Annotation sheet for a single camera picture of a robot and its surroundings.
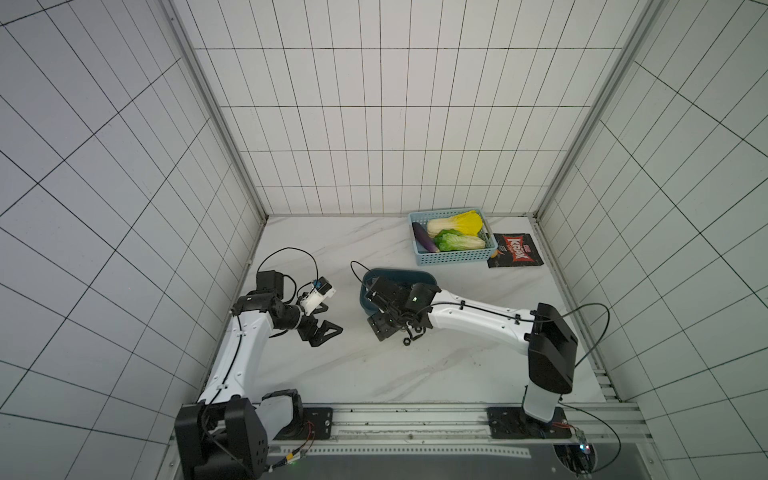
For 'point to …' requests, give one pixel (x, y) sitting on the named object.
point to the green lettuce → (454, 240)
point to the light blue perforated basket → (425, 258)
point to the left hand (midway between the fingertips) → (326, 322)
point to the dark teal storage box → (404, 278)
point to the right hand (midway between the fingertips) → (374, 324)
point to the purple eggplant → (425, 238)
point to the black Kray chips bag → (518, 249)
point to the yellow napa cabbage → (468, 222)
